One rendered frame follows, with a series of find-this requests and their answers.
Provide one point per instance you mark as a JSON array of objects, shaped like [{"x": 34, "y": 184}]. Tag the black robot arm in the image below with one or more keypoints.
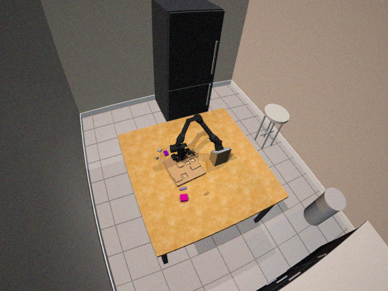
[{"x": 180, "y": 146}]

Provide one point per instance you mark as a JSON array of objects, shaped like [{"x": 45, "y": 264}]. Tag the magenta block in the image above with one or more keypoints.
[{"x": 183, "y": 197}]

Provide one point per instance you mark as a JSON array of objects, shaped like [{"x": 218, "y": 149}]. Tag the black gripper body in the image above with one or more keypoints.
[{"x": 174, "y": 156}]

